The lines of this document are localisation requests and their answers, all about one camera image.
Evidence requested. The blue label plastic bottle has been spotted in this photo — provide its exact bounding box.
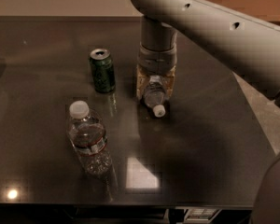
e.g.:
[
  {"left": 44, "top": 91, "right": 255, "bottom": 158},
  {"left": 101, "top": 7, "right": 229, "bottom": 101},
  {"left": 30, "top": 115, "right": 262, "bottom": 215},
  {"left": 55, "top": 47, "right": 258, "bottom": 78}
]
[{"left": 143, "top": 75, "right": 166, "bottom": 118}]

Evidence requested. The white label under table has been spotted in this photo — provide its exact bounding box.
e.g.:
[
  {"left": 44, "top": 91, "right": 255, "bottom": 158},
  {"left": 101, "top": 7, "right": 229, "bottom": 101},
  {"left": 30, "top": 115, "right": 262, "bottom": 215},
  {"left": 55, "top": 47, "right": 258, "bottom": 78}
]
[{"left": 185, "top": 208, "right": 219, "bottom": 224}]

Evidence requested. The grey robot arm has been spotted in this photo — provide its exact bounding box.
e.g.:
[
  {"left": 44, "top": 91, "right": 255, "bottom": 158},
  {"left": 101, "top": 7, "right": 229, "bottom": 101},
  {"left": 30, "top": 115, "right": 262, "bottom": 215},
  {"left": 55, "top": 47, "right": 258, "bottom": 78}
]
[{"left": 131, "top": 0, "right": 280, "bottom": 107}]

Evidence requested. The green soda can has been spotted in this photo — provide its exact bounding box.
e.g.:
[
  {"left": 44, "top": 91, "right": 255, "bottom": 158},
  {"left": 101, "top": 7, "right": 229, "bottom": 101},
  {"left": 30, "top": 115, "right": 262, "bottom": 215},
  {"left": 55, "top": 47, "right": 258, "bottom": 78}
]
[{"left": 89, "top": 49, "right": 115, "bottom": 93}]

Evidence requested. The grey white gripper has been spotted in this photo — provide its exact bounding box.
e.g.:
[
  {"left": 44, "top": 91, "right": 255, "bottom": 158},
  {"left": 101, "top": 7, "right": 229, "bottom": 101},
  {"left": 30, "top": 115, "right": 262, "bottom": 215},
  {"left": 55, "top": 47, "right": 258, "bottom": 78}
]
[{"left": 136, "top": 46, "right": 177, "bottom": 100}]

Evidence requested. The clear red label water bottle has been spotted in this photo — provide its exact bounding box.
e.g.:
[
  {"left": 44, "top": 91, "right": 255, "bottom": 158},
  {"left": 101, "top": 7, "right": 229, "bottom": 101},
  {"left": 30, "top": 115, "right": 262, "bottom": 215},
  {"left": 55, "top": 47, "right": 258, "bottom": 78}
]
[{"left": 66, "top": 101, "right": 112, "bottom": 176}]

